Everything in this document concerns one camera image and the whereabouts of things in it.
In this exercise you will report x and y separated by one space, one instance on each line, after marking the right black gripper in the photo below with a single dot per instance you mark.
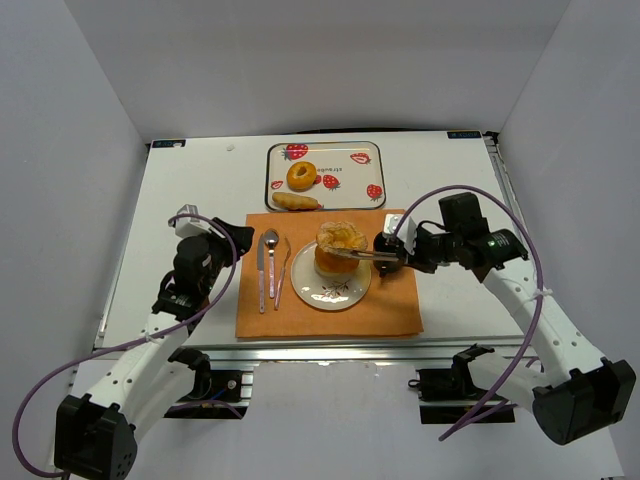
385 252

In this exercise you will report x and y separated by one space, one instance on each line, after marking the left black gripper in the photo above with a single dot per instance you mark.
232 236

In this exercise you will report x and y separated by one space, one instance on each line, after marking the bagel with pale base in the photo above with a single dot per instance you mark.
331 265

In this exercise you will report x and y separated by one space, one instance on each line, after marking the large sugared ring pastry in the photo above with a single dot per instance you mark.
332 235

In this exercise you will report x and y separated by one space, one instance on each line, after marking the metal bread tongs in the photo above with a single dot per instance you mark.
368 255

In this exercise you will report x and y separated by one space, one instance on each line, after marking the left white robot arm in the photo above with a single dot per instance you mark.
97 435

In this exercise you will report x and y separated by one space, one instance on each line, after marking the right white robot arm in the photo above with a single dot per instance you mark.
558 375

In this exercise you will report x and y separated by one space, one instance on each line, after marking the long twisted bread stick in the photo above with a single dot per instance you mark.
294 202

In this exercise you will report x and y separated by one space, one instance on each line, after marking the orange cloth placemat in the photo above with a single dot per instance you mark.
389 308

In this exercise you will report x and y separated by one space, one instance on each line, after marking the plain bagel on tray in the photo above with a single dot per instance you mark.
301 176

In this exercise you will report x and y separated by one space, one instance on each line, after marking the dark green cup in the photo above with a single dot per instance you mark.
383 245

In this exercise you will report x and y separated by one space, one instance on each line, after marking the strawberry print tray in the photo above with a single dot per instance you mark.
349 174

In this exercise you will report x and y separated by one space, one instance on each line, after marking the cream two-tone plate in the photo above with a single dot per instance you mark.
334 292

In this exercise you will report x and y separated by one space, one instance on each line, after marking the right corner table label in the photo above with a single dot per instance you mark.
464 134

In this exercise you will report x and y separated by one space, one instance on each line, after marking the corner table label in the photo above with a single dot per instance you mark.
464 134
168 143

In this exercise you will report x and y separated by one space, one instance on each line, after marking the left corner table label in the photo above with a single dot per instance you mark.
168 143

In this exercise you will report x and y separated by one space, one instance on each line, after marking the pink handled knife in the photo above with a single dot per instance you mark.
261 273

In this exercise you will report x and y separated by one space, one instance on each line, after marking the pink handled spoon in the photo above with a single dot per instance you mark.
271 240

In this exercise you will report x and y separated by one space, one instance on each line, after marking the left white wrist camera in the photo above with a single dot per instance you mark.
187 224

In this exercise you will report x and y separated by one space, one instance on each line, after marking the pink handled fork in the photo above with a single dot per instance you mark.
282 275

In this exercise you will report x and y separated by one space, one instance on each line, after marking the aluminium table frame rail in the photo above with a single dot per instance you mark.
419 352

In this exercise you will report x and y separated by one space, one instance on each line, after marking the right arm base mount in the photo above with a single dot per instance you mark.
446 394

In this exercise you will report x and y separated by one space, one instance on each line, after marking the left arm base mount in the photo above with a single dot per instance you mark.
216 393

